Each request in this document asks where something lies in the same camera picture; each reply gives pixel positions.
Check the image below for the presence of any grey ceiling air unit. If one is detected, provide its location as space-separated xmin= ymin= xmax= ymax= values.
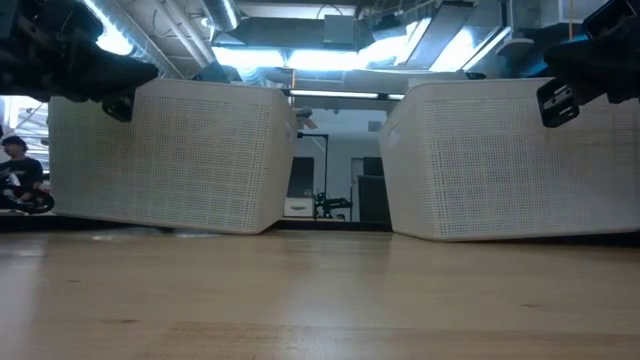
xmin=322 ymin=14 xmax=362 ymax=51

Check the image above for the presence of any ceiling strip light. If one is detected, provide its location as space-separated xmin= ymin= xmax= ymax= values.
xmin=289 ymin=89 xmax=406 ymax=101

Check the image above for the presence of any white perforated plastic basket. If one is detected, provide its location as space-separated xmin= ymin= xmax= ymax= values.
xmin=48 ymin=78 xmax=300 ymax=236
xmin=378 ymin=77 xmax=640 ymax=243

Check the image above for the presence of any black cabinet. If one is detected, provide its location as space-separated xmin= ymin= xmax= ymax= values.
xmin=357 ymin=157 xmax=392 ymax=225

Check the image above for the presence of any silver ceiling duct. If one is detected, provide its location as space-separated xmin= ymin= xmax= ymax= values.
xmin=82 ymin=0 xmax=241 ymax=81

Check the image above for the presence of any small white cabinet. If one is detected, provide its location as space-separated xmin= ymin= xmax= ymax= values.
xmin=283 ymin=197 xmax=315 ymax=219

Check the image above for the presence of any person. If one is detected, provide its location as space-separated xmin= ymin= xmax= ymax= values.
xmin=0 ymin=134 xmax=49 ymax=214

